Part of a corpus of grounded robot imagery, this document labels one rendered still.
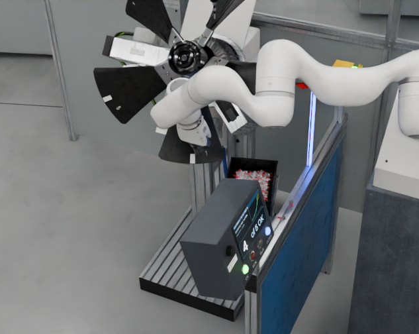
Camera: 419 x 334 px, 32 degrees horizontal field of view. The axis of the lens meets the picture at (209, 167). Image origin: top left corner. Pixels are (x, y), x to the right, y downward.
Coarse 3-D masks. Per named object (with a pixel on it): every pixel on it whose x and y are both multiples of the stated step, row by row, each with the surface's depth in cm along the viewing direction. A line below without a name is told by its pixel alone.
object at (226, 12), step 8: (224, 0) 247; (232, 0) 243; (240, 0) 240; (216, 8) 251; (224, 8) 245; (232, 8) 242; (216, 16) 247; (224, 16) 243; (208, 24) 252; (216, 24) 245
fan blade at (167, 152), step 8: (208, 112) 252; (208, 120) 252; (168, 128) 247; (176, 128) 247; (168, 136) 247; (176, 136) 247; (216, 136) 252; (168, 144) 247; (176, 144) 247; (184, 144) 248; (216, 144) 251; (160, 152) 247; (168, 152) 247; (176, 152) 247; (184, 152) 248; (192, 152) 248; (216, 152) 251; (168, 160) 247; (176, 160) 248; (184, 160) 248; (200, 160) 249; (208, 160) 249; (216, 160) 250
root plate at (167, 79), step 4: (160, 64) 252; (164, 64) 252; (168, 64) 252; (156, 68) 253; (160, 68) 253; (168, 68) 253; (160, 72) 254; (164, 72) 254; (172, 72) 255; (160, 76) 255; (164, 76) 256; (168, 76) 256; (172, 76) 256; (176, 76) 256; (180, 76) 256; (164, 80) 257; (168, 80) 257
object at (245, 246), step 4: (244, 236) 184; (244, 240) 184; (248, 240) 186; (240, 244) 183; (244, 244) 185; (248, 244) 186; (240, 248) 183; (244, 248) 185; (248, 248) 186; (244, 252) 185; (244, 256) 185
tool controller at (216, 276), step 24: (216, 192) 191; (240, 192) 188; (216, 216) 182; (240, 216) 182; (264, 216) 194; (192, 240) 177; (216, 240) 174; (240, 240) 183; (264, 240) 195; (192, 264) 181; (216, 264) 177; (240, 264) 183; (216, 288) 183; (240, 288) 184
